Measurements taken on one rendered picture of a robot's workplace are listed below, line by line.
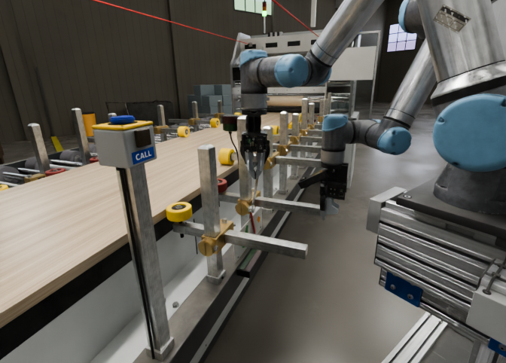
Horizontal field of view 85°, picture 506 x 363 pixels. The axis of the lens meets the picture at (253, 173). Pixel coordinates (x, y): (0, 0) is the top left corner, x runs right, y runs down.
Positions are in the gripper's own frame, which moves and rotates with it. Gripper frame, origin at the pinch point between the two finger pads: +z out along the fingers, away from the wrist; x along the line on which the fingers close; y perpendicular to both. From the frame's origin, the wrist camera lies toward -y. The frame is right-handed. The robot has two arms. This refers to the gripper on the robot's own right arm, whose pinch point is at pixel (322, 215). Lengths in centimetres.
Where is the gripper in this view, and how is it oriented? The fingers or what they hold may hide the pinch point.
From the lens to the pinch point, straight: 102.6
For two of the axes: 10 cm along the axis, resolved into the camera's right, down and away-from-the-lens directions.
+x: 3.7, -3.0, 8.8
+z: 0.2, 9.5, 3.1
